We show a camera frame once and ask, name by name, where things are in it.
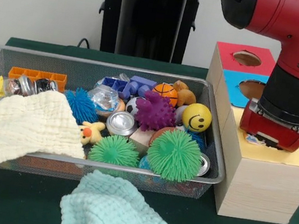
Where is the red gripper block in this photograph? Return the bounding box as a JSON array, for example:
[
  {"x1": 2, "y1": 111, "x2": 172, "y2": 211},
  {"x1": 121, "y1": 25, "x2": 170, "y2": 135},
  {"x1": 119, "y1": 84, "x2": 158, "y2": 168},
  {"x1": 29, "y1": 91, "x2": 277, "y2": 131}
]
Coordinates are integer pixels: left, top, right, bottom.
[{"x1": 237, "y1": 99, "x2": 299, "y2": 154}]

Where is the multicolour patchwork print cloth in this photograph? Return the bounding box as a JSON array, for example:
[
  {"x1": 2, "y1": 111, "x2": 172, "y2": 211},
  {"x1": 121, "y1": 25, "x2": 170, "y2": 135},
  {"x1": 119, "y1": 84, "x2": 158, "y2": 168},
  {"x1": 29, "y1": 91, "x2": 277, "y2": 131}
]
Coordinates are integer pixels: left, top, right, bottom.
[{"x1": 244, "y1": 133, "x2": 266, "y2": 147}]

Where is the green spiky ball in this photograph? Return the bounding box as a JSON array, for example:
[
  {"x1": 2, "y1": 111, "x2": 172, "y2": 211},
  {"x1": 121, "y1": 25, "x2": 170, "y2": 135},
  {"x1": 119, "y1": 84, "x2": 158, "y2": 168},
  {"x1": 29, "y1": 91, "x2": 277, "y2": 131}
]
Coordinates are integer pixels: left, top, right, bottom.
[
  {"x1": 143, "y1": 125, "x2": 207, "y2": 186},
  {"x1": 87, "y1": 131, "x2": 143, "y2": 171}
]

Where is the mint green knitted cloth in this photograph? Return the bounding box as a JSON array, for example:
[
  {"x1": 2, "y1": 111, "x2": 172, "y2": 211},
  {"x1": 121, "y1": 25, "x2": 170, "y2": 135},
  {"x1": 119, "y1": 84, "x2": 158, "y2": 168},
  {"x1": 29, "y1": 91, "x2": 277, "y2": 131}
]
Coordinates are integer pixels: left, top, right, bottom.
[{"x1": 58, "y1": 166, "x2": 201, "y2": 224}]

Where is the cream knitted cloth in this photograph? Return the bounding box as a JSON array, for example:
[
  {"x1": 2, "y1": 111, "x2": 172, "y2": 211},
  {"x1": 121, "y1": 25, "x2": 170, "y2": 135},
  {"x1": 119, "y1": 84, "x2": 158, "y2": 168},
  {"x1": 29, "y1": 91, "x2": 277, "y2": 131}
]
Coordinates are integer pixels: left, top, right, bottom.
[{"x1": 0, "y1": 81, "x2": 96, "y2": 191}]

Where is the wooden box with three holes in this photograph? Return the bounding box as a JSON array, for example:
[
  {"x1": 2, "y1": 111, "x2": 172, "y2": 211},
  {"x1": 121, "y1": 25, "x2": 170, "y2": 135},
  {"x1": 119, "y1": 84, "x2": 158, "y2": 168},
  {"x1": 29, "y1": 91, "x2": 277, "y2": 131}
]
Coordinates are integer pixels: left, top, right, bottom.
[{"x1": 185, "y1": 40, "x2": 299, "y2": 224}]

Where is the silver drink can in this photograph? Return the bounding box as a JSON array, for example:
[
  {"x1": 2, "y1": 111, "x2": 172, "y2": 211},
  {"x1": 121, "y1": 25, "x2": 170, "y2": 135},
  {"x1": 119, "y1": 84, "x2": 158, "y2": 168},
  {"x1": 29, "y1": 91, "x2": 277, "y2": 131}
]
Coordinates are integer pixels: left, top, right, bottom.
[{"x1": 195, "y1": 154, "x2": 211, "y2": 179}]

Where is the yellow smiley face ball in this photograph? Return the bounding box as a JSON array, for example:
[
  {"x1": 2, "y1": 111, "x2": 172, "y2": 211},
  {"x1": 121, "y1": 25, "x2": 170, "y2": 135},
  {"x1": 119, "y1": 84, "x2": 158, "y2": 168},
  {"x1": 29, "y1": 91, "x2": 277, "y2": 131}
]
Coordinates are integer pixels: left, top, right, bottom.
[{"x1": 180, "y1": 101, "x2": 214, "y2": 135}]

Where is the brown toy football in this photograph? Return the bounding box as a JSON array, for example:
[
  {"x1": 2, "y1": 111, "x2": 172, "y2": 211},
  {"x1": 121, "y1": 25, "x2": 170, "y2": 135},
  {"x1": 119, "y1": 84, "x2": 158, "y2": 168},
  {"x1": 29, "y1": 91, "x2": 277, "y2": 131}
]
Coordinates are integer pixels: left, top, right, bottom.
[{"x1": 149, "y1": 124, "x2": 174, "y2": 148}]

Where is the orange toy basketball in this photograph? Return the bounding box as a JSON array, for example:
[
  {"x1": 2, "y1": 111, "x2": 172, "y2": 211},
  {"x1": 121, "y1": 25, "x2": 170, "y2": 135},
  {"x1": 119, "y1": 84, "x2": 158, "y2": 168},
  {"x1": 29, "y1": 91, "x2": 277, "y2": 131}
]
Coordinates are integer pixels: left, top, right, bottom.
[{"x1": 150, "y1": 81, "x2": 180, "y2": 108}]

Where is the purple spiky ball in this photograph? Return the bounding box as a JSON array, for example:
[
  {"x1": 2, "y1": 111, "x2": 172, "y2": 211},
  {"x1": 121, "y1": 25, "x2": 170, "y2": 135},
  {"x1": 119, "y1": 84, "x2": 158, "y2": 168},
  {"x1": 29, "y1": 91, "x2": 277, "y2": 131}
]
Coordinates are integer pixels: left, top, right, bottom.
[{"x1": 132, "y1": 89, "x2": 180, "y2": 136}]

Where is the yellow duck plush toy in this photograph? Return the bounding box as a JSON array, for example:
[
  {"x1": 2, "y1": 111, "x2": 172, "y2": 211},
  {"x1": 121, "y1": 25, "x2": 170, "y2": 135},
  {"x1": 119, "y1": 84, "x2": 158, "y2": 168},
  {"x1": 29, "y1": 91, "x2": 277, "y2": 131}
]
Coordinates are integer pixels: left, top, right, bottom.
[{"x1": 78, "y1": 120, "x2": 107, "y2": 147}]

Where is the blue spiky ball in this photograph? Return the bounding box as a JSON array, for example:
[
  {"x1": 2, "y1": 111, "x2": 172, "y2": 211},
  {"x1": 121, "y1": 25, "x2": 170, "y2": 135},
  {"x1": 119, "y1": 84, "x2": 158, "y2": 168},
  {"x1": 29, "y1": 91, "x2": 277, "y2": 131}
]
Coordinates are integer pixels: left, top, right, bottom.
[{"x1": 60, "y1": 86, "x2": 102, "y2": 127}]

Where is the orange plastic tray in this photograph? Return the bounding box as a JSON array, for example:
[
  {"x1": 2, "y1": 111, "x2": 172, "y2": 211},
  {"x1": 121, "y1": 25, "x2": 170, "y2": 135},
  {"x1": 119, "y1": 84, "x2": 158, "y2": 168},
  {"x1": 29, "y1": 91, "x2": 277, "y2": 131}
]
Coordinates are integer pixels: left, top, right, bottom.
[{"x1": 7, "y1": 66, "x2": 68, "y2": 91}]

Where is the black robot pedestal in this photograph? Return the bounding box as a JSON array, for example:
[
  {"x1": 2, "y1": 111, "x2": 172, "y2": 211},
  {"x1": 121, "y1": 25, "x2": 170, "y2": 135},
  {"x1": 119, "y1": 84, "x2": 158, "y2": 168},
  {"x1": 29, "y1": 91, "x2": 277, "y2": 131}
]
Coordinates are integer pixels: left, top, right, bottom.
[{"x1": 87, "y1": 0, "x2": 219, "y2": 70}]

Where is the black cable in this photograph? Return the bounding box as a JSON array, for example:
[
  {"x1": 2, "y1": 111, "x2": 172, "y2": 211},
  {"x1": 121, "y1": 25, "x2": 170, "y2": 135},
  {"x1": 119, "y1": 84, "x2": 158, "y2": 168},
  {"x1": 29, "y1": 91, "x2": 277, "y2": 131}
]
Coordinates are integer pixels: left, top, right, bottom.
[{"x1": 77, "y1": 37, "x2": 93, "y2": 51}]

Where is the shallow wire mesh bin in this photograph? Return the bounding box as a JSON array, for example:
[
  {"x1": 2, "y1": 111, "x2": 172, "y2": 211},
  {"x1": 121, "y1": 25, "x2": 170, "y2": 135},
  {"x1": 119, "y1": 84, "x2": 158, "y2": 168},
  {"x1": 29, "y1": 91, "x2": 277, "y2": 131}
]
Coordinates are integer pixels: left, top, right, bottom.
[{"x1": 0, "y1": 45, "x2": 241, "y2": 204}]

